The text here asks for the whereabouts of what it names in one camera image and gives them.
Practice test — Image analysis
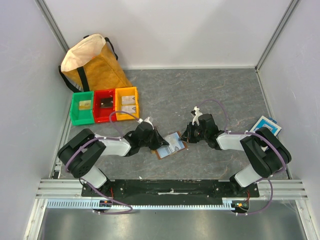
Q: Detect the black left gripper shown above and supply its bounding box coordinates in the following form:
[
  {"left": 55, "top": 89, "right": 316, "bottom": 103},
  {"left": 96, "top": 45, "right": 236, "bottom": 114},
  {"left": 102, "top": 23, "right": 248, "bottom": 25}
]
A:
[{"left": 139, "top": 126, "right": 169, "bottom": 151}]

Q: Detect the white card with stripe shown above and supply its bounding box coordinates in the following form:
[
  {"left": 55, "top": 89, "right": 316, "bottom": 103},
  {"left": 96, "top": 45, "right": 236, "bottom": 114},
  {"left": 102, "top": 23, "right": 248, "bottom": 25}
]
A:
[{"left": 164, "top": 132, "right": 185, "bottom": 153}]

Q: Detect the brown leather card holder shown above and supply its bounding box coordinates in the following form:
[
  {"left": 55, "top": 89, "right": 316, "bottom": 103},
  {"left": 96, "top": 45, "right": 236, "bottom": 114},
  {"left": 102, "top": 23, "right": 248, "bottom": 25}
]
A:
[{"left": 151, "top": 131, "right": 188, "bottom": 160}]

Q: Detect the white VIP card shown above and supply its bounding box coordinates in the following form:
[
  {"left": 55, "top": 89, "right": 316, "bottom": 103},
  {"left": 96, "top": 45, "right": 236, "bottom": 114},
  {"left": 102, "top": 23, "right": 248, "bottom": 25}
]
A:
[{"left": 121, "top": 105, "right": 137, "bottom": 114}]

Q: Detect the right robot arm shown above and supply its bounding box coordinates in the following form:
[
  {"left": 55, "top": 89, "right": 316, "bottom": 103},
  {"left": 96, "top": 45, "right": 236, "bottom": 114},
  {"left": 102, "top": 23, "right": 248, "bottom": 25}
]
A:
[{"left": 180, "top": 113, "right": 292, "bottom": 197}]

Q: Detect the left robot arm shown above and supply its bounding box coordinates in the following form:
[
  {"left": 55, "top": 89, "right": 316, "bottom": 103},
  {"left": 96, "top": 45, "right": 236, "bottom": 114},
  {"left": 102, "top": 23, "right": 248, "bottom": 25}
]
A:
[{"left": 57, "top": 121, "right": 169, "bottom": 197}]

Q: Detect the silver VIP card in bin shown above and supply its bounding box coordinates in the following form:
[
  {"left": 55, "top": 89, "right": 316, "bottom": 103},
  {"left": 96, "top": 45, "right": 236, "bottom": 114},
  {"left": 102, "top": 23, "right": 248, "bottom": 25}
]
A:
[{"left": 121, "top": 95, "right": 136, "bottom": 105}]

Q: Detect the black VIP card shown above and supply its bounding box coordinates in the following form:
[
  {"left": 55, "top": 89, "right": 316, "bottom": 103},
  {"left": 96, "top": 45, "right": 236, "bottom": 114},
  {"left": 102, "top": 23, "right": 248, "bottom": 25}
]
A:
[{"left": 100, "top": 97, "right": 114, "bottom": 109}]

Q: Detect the gold card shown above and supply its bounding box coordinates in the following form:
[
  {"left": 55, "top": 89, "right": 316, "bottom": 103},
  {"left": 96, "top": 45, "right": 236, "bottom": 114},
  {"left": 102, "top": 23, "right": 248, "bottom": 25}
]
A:
[{"left": 78, "top": 100, "right": 92, "bottom": 111}]

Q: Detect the yellow plastic bin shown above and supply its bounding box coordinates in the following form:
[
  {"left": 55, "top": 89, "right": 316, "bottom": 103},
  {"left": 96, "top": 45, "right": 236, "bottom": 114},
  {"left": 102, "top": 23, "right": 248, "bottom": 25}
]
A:
[{"left": 115, "top": 86, "right": 140, "bottom": 121}]

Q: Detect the red plastic bin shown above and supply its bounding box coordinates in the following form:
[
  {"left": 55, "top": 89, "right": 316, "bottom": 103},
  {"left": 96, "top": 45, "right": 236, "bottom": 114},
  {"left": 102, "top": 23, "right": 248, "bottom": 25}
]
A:
[{"left": 92, "top": 89, "right": 115, "bottom": 123}]

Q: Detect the blue razor box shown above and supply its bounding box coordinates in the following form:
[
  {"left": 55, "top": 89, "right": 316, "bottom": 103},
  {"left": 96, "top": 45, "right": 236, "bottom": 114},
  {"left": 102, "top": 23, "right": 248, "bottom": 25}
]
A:
[{"left": 250, "top": 116, "right": 282, "bottom": 136}]

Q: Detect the green plastic bin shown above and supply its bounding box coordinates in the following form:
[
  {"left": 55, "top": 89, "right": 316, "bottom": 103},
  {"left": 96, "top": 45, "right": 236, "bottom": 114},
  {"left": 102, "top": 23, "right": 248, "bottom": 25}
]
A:
[{"left": 69, "top": 91, "right": 95, "bottom": 126}]

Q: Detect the tan paper tote bag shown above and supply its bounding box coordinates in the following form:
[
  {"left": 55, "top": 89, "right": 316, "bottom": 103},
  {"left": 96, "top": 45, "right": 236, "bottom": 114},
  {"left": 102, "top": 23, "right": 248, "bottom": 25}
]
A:
[{"left": 58, "top": 33, "right": 133, "bottom": 93}]

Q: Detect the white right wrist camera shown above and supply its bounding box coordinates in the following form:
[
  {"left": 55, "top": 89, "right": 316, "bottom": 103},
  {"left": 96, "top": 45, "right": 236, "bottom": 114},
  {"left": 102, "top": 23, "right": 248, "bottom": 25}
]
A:
[{"left": 191, "top": 106, "right": 202, "bottom": 126}]

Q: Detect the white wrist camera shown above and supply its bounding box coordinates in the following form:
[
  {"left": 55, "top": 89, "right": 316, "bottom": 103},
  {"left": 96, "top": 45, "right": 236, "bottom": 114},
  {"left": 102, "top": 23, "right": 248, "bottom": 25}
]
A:
[
  {"left": 191, "top": 106, "right": 202, "bottom": 126},
  {"left": 137, "top": 116, "right": 154, "bottom": 128}
]

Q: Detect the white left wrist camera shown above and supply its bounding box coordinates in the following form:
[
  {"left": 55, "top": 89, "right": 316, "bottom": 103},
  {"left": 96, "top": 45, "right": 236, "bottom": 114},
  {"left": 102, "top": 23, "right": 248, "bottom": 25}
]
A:
[{"left": 137, "top": 116, "right": 154, "bottom": 128}]

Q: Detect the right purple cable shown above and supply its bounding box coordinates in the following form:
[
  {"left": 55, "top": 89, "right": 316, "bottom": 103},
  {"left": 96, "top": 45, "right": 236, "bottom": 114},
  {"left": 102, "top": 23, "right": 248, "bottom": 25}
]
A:
[{"left": 199, "top": 99, "right": 287, "bottom": 216}]

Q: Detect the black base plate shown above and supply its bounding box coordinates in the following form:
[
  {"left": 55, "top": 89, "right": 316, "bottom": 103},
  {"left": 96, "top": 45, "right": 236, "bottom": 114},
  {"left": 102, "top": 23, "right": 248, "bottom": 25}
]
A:
[{"left": 81, "top": 178, "right": 260, "bottom": 201}]

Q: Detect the blue slotted cable duct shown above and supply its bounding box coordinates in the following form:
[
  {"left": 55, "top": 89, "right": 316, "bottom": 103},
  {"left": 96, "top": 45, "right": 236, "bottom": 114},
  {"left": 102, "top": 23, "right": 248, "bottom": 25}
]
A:
[{"left": 46, "top": 198, "right": 237, "bottom": 210}]

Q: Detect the aluminium front rail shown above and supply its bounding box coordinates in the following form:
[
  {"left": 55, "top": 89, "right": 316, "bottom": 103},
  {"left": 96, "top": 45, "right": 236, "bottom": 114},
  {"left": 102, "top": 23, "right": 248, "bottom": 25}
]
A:
[{"left": 36, "top": 179, "right": 308, "bottom": 200}]

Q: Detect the aluminium corner post right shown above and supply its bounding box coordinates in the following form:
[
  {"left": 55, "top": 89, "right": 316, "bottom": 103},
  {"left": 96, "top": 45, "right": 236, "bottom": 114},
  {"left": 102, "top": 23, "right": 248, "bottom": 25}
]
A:
[{"left": 254, "top": 0, "right": 300, "bottom": 73}]

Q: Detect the aluminium corner post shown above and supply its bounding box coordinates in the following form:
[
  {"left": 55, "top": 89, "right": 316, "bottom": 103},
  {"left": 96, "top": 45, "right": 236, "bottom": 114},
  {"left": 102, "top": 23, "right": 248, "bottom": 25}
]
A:
[
  {"left": 35, "top": 0, "right": 69, "bottom": 53},
  {"left": 254, "top": 0, "right": 300, "bottom": 73}
]

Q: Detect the aluminium corner post left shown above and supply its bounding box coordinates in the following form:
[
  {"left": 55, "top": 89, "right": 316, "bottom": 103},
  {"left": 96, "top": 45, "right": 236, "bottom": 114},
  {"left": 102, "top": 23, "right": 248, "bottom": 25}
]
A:
[{"left": 35, "top": 0, "right": 69, "bottom": 53}]

